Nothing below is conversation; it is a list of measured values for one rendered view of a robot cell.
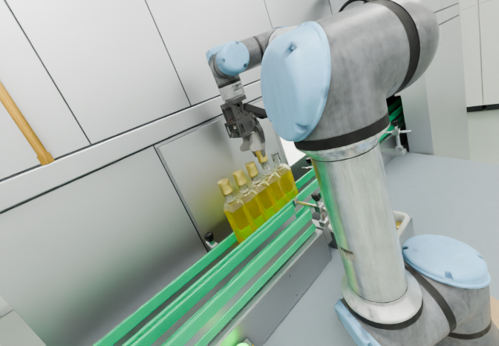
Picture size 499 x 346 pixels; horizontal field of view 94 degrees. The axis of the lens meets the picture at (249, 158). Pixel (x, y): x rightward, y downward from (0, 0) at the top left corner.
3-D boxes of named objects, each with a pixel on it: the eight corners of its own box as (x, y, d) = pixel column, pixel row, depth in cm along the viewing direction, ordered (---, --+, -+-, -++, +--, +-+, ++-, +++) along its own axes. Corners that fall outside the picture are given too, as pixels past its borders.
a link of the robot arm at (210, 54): (205, 48, 64) (202, 55, 71) (220, 87, 67) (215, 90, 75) (231, 39, 65) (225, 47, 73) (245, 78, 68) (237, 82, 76)
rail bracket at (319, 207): (302, 214, 88) (292, 186, 84) (343, 226, 74) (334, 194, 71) (298, 219, 86) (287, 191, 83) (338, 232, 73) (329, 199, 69)
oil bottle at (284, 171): (294, 207, 95) (278, 161, 89) (304, 210, 91) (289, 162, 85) (285, 215, 92) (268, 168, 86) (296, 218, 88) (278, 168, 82)
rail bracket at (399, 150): (381, 160, 125) (373, 121, 118) (417, 162, 111) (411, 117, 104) (376, 164, 122) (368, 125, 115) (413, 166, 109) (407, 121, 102)
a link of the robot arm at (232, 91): (232, 84, 77) (246, 78, 70) (237, 97, 78) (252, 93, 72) (214, 90, 73) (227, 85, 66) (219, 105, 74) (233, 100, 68)
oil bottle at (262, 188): (275, 223, 90) (257, 175, 83) (286, 228, 85) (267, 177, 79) (265, 232, 87) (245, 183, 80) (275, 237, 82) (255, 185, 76)
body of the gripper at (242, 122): (229, 139, 77) (216, 105, 74) (249, 130, 82) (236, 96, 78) (243, 139, 71) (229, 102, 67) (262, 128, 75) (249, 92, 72)
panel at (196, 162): (333, 134, 130) (318, 73, 120) (338, 134, 128) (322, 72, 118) (199, 232, 84) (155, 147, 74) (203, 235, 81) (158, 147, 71)
